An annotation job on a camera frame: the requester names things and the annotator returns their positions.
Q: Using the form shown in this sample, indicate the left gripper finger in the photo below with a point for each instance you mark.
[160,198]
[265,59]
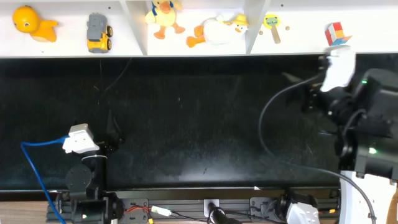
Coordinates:
[113,138]

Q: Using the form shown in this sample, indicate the many-coloured puzzle cube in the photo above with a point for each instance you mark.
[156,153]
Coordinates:
[335,32]

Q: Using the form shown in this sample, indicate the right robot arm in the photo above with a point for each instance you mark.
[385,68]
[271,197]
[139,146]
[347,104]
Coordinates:
[376,124]

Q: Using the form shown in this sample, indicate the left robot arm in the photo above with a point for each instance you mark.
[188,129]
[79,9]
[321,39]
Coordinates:
[84,180]

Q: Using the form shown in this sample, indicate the white shelf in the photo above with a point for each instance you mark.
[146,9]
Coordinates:
[68,46]

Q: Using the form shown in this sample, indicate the grey and yellow toy truck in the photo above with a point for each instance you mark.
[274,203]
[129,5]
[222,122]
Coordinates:
[98,34]

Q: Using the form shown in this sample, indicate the yellow rubber duck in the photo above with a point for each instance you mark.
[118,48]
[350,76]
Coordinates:
[31,23]

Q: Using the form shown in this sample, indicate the white plush duck yellow hat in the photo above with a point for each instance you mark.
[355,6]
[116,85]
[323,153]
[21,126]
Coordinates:
[217,31]

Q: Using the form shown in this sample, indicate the yellow rattle drum toy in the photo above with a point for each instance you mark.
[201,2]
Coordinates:
[272,23]

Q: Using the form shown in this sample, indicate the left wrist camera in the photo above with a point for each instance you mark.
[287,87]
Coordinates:
[81,138]

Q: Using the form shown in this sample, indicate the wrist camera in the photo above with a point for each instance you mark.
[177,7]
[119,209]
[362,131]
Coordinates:
[339,68]
[81,138]

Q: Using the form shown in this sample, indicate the mounting rail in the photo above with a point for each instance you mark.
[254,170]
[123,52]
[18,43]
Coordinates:
[192,211]

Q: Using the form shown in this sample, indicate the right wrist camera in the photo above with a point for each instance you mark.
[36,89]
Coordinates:
[339,68]

